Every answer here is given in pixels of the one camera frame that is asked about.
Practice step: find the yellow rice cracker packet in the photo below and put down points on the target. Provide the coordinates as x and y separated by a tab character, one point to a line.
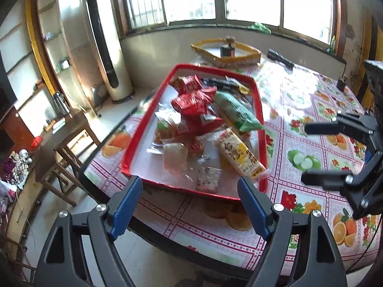
239	155

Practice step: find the red snack packet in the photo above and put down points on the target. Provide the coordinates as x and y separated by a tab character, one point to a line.
194	101
189	85
206	122

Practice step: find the pale pastry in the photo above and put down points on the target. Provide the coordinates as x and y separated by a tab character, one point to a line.
175	157

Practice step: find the wall shelf unit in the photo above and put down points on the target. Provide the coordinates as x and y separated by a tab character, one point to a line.
59	36

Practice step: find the green snack packet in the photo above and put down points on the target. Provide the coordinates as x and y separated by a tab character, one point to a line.
239	112

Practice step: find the clear orange pastry packet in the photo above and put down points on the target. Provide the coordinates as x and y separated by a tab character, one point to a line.
166	128

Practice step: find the small black motor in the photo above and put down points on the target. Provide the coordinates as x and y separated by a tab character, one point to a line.
341	85

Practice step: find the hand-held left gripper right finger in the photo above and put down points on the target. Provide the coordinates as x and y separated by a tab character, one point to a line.
254	207

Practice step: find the clear white nougat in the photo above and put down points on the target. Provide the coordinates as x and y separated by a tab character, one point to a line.
208	179

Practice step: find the small red object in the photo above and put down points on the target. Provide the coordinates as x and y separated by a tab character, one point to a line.
36	142

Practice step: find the metal kettle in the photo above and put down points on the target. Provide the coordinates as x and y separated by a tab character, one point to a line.
61	104

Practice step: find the green bottle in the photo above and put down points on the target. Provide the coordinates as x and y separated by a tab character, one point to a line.
332	46

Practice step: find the white tower air conditioner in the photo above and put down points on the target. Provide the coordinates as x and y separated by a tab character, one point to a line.
115	65

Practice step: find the wooden side table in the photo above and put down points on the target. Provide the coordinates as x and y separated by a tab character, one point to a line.
74	122

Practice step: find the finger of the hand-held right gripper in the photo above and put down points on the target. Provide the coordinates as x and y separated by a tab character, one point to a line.
323	178
323	128

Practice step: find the green cloth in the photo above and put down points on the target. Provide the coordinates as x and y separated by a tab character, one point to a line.
260	27

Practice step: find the red tray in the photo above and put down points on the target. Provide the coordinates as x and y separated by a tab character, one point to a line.
149	170

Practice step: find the yellow cardboard box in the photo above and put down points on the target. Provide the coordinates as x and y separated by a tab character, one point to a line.
236	61

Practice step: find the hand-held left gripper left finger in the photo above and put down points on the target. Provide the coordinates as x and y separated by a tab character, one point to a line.
125	207

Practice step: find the black flashlight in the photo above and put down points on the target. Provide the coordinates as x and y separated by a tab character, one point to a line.
278	57

